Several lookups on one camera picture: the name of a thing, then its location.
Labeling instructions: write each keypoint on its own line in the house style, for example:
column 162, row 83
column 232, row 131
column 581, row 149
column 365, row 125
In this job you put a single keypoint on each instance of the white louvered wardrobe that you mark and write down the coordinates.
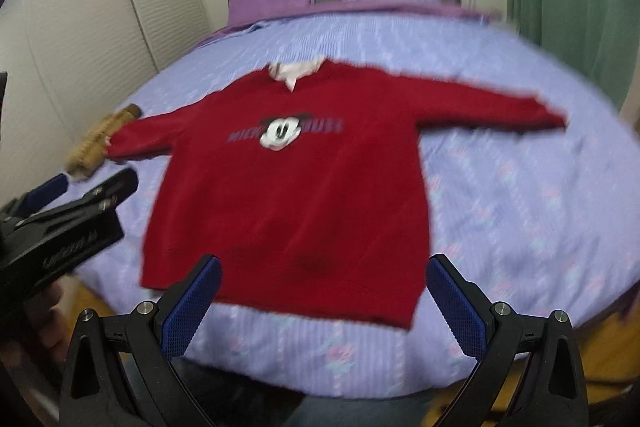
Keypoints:
column 71, row 62

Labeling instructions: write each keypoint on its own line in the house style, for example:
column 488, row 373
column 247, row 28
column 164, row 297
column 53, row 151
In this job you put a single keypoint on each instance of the brown plaid folded garment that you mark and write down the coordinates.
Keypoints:
column 88, row 154

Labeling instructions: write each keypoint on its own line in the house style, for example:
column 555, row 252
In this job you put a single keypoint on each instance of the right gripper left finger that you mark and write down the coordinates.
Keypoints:
column 119, row 369

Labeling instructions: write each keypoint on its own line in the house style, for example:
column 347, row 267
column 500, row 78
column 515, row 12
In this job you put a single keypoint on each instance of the red Mickey Mouse sweater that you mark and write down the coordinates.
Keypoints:
column 311, row 195

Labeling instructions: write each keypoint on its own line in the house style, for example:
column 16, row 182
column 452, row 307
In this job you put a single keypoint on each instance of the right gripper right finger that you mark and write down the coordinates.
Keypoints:
column 552, row 388

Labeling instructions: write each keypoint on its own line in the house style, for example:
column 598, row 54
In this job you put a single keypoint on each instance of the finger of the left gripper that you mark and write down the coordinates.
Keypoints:
column 105, row 196
column 40, row 196

